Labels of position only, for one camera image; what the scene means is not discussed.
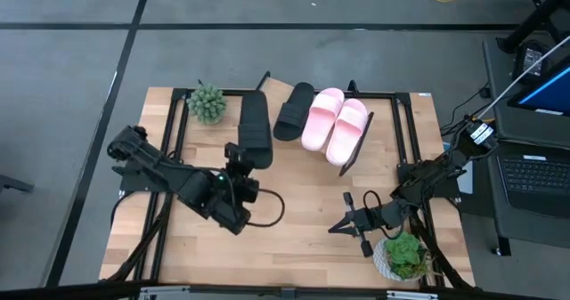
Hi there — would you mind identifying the black desk cable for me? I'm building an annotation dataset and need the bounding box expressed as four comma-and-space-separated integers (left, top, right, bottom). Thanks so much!
439, 82, 491, 136

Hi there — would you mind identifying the right arm black wrist cable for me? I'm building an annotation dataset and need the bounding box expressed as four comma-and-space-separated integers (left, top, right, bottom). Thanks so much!
362, 189, 404, 241

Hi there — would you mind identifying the spiky green potted plant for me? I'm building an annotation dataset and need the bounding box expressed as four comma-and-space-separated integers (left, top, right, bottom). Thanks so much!
185, 83, 228, 126

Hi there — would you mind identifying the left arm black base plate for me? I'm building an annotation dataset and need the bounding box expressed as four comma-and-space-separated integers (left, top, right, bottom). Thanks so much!
113, 165, 179, 193

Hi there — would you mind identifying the arm black wrist cable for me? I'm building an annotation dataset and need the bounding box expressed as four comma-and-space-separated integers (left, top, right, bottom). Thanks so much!
362, 189, 404, 241
247, 188, 286, 229

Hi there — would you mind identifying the thin white rod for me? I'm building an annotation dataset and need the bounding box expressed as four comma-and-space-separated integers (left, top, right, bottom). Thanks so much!
471, 35, 570, 126

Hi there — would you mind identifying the black stand post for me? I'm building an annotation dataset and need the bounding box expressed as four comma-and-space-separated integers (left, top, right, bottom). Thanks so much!
496, 0, 570, 54

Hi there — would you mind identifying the pink slide sandal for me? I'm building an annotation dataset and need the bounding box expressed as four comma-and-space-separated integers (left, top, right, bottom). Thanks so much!
325, 97, 370, 166
300, 87, 346, 152

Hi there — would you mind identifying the left arm black wrist cable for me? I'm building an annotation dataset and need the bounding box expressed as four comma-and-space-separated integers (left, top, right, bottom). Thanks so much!
247, 188, 286, 229

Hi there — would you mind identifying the black rig rail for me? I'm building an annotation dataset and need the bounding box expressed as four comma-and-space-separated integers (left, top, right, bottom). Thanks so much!
0, 280, 570, 300

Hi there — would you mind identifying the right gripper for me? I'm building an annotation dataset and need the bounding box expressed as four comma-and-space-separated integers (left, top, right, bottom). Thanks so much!
328, 191, 388, 259

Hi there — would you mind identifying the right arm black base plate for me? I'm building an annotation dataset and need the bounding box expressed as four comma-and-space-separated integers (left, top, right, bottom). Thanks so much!
397, 161, 460, 199

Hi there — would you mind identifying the black laptop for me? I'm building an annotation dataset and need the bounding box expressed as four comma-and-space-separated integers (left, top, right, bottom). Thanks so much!
496, 142, 570, 219

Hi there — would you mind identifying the wooden shelf with black legs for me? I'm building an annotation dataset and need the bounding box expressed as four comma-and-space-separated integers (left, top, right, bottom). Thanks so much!
256, 70, 375, 177

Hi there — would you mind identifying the silver rail bracket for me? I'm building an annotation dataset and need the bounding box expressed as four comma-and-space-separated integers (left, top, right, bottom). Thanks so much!
138, 285, 191, 300
386, 289, 440, 300

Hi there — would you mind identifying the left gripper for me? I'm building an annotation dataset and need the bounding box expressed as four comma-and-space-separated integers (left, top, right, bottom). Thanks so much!
224, 142, 261, 205

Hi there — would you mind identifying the black aluminium table frame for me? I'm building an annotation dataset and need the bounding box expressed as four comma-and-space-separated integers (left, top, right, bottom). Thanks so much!
104, 85, 476, 290

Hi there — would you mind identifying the white paper sheet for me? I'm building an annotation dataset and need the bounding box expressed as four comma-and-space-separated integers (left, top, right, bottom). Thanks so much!
458, 168, 476, 195

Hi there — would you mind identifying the black slide sandal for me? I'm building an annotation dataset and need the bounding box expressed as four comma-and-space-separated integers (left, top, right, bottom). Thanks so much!
237, 89, 274, 171
272, 81, 315, 142

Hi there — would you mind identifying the green succulent in white pot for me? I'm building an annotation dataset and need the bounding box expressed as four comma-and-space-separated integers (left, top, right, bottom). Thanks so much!
372, 230, 436, 283

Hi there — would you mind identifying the monitor with blue screen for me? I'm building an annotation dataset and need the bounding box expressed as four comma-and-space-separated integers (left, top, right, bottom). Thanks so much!
507, 63, 570, 117

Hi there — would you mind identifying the dark chair leg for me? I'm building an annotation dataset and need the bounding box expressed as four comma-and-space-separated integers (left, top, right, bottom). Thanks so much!
0, 174, 36, 194

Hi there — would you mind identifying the black power adapter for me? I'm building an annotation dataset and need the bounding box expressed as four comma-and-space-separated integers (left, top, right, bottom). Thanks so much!
511, 41, 551, 83

